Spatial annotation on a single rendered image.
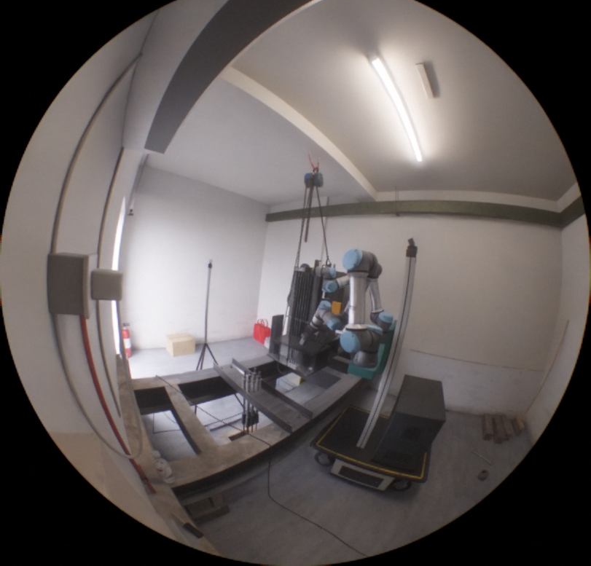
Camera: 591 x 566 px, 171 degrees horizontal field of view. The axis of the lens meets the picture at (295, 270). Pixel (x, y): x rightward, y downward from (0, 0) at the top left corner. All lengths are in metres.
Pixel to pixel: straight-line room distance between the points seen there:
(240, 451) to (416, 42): 2.33
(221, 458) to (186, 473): 0.20
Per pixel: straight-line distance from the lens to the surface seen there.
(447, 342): 2.82
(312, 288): 1.90
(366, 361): 1.15
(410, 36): 1.42
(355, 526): 1.74
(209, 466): 1.09
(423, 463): 1.81
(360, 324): 1.02
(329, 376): 1.97
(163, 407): 1.77
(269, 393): 1.54
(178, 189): 3.52
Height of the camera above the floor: 1.59
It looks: 1 degrees down
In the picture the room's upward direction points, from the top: 7 degrees clockwise
